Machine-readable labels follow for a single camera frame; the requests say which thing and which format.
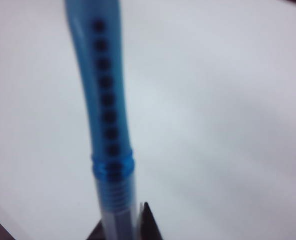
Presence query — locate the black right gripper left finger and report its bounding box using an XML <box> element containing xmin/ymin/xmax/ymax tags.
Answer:
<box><xmin>87</xmin><ymin>219</ymin><xmax>106</xmax><ymax>240</ymax></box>

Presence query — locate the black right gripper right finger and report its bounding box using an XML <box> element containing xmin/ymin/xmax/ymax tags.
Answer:
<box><xmin>137</xmin><ymin>200</ymin><xmax>164</xmax><ymax>240</ymax></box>

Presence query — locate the blue clear-barrel gel pen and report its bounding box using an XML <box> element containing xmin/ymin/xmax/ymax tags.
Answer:
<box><xmin>63</xmin><ymin>0</ymin><xmax>143</xmax><ymax>240</ymax></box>

